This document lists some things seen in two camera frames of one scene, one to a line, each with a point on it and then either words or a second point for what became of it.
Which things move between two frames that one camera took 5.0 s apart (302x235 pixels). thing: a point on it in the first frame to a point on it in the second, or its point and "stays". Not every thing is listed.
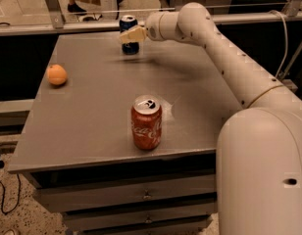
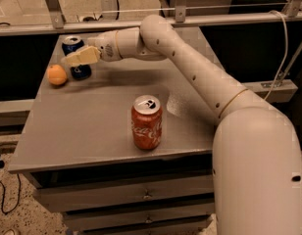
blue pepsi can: [127, 23] to [71, 43]
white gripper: [152, 27] to [106, 46]
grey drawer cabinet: [78, 155] stays
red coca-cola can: [146, 121] stays
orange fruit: [56, 73] stays
